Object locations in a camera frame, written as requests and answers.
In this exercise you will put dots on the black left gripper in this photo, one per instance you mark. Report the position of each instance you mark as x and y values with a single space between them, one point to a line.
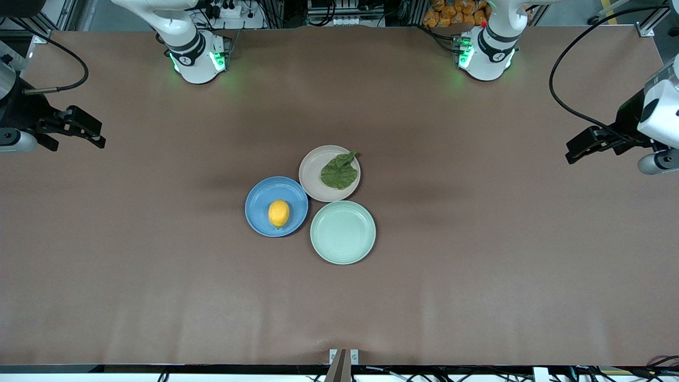
627 121

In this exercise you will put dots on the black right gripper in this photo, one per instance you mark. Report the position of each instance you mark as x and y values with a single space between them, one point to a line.
23 113

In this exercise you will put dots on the yellow lemon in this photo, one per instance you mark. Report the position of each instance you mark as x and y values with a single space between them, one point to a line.
279 213

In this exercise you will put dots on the green lettuce leaf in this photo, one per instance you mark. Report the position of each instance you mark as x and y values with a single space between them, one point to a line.
338 172

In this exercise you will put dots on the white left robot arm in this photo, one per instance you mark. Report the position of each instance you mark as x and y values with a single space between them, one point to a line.
485 66

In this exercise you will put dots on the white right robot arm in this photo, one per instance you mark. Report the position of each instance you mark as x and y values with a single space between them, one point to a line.
193 63

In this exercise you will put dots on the blue plate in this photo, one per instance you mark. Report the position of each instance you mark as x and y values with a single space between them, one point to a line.
260 199

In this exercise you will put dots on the white power strip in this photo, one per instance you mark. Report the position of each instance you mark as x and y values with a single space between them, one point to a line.
233 11

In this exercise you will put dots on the bag of orange fruits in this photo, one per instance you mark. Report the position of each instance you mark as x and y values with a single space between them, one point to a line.
451 13

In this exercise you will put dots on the beige plate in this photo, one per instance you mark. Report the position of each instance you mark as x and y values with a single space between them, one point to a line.
312 175

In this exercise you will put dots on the small white block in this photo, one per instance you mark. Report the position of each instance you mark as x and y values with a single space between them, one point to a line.
540 374

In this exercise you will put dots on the pale green plate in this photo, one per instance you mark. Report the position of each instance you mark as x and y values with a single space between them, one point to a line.
342 232

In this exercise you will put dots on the metal table corner bracket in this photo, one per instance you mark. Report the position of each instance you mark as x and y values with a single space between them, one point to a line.
646 30
41 38

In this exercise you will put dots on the aluminium frame profile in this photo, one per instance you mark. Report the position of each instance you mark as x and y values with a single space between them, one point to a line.
58 13
655 16

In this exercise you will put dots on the metal table edge bracket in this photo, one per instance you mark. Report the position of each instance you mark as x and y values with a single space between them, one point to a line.
354 356

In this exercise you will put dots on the brown camera mount strut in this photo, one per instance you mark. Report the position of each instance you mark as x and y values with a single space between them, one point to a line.
339 369

